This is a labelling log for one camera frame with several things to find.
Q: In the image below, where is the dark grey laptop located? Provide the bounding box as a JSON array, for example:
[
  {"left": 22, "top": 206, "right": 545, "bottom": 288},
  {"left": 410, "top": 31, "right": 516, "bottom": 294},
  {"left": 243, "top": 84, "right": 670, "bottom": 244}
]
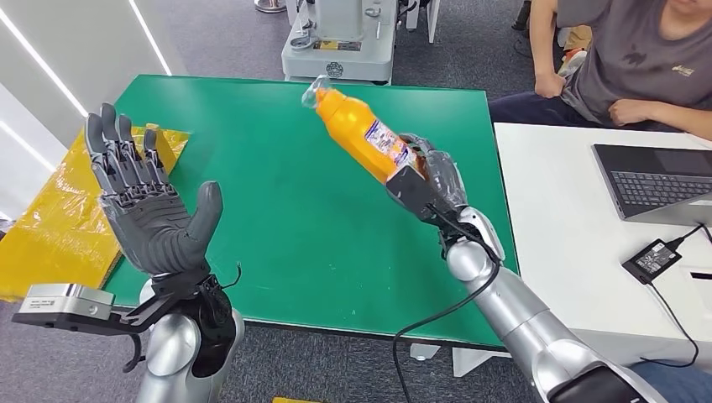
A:
[{"left": 592, "top": 143, "right": 712, "bottom": 227}]

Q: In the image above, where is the white panel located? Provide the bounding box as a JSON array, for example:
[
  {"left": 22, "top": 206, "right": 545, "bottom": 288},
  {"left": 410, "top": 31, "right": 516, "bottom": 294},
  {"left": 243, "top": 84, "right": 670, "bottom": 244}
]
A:
[{"left": 405, "top": 0, "right": 441, "bottom": 44}]

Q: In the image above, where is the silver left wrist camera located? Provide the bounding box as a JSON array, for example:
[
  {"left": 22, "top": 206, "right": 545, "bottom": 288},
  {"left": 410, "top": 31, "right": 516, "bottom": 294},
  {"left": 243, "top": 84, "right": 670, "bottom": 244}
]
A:
[{"left": 12, "top": 282, "right": 185, "bottom": 338}]

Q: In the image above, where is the white desk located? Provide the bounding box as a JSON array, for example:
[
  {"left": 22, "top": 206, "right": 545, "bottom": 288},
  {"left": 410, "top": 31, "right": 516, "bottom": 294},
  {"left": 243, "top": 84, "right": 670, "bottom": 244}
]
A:
[{"left": 494, "top": 122, "right": 712, "bottom": 369}]

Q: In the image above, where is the white machine with column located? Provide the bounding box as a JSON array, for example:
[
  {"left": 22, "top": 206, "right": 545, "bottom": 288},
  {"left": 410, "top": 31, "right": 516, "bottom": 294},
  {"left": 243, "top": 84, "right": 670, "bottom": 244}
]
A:
[{"left": 280, "top": 0, "right": 399, "bottom": 86}]

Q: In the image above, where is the yellow taped cardboard box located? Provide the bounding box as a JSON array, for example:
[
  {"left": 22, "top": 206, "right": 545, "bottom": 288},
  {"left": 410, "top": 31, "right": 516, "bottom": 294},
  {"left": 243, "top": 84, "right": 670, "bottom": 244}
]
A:
[{"left": 0, "top": 123, "right": 191, "bottom": 304}]

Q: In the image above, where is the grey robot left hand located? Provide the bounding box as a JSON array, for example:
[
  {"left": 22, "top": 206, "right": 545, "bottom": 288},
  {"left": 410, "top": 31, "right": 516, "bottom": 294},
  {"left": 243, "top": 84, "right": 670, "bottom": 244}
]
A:
[{"left": 84, "top": 102, "right": 225, "bottom": 278}]

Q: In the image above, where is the orange detergent bottle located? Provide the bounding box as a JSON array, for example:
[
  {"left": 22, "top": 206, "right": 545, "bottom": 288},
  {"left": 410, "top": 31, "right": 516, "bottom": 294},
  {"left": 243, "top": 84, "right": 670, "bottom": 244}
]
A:
[{"left": 301, "top": 75, "right": 427, "bottom": 185}]

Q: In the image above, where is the person's left hand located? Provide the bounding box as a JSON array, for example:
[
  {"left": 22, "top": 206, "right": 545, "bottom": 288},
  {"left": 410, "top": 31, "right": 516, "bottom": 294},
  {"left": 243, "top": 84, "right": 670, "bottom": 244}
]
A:
[{"left": 607, "top": 98, "right": 649, "bottom": 128}]

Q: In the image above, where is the person's right hand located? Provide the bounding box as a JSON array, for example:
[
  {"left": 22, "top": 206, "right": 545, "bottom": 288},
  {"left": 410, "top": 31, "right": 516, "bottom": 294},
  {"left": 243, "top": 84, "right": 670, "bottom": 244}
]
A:
[{"left": 533, "top": 72, "right": 568, "bottom": 100}]

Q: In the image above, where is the person's leg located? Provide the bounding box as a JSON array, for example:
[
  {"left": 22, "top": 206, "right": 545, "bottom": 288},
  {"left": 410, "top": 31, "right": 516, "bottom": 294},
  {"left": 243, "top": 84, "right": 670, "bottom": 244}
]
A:
[{"left": 628, "top": 360, "right": 712, "bottom": 403}]

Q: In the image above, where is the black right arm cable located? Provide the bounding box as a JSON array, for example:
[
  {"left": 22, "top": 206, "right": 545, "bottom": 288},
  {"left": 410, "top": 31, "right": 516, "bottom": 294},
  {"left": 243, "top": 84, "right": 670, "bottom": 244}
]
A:
[{"left": 391, "top": 204, "right": 502, "bottom": 403}]

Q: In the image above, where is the black power adapter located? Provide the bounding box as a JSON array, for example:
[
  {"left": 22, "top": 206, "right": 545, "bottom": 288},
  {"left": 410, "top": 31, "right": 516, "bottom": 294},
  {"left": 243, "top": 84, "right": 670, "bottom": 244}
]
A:
[{"left": 621, "top": 238, "right": 683, "bottom": 285}]

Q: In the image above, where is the black adapter cable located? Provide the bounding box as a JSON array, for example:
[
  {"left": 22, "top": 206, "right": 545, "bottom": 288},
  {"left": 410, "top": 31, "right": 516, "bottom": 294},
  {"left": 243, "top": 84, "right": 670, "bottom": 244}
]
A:
[
  {"left": 667, "top": 222, "right": 712, "bottom": 249},
  {"left": 639, "top": 280, "right": 701, "bottom": 369}
]

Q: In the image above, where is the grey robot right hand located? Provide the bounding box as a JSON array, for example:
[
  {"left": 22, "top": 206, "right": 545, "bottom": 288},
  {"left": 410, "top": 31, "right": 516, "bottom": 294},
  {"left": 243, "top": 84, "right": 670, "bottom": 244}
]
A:
[{"left": 399, "top": 132, "right": 469, "bottom": 217}]

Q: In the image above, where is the person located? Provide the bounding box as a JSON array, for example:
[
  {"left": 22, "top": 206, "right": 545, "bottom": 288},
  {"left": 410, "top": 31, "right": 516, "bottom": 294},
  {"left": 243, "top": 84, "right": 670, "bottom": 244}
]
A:
[{"left": 489, "top": 0, "right": 712, "bottom": 141}]

